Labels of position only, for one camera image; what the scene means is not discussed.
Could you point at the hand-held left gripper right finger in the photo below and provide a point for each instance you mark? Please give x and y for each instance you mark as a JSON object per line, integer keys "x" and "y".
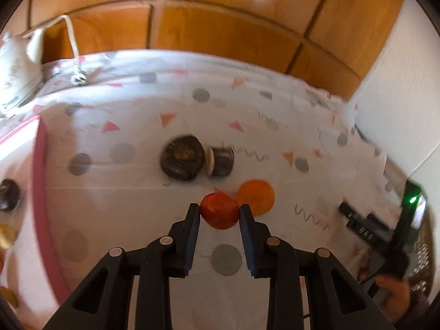
{"x": 245, "y": 237}

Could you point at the red tomato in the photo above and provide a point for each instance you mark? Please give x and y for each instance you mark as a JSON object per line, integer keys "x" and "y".
{"x": 220, "y": 211}

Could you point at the pink rimmed cardboard tray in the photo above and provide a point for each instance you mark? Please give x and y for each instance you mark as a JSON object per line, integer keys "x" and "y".
{"x": 43, "y": 178}

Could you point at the person's right hand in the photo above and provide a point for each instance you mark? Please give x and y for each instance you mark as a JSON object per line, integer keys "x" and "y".
{"x": 398, "y": 295}

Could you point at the cut dark fruit piece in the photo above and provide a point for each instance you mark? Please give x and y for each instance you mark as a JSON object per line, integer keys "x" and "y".
{"x": 222, "y": 162}

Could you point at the dark round fruit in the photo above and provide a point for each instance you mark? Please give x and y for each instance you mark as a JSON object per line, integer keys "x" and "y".
{"x": 181, "y": 158}
{"x": 8, "y": 194}

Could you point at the smooth orange fruit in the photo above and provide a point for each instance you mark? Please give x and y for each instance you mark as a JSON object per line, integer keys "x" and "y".
{"x": 257, "y": 194}

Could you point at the yellow round fruit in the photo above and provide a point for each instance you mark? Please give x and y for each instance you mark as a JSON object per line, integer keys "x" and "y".
{"x": 8, "y": 298}
{"x": 6, "y": 236}

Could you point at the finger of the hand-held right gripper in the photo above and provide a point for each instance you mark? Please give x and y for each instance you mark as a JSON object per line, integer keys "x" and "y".
{"x": 361, "y": 227}

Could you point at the white patterned tablecloth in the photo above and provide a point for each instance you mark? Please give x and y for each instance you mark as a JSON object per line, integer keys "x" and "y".
{"x": 137, "y": 86}

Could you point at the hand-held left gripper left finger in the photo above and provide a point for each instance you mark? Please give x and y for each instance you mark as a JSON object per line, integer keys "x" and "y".
{"x": 192, "y": 233}

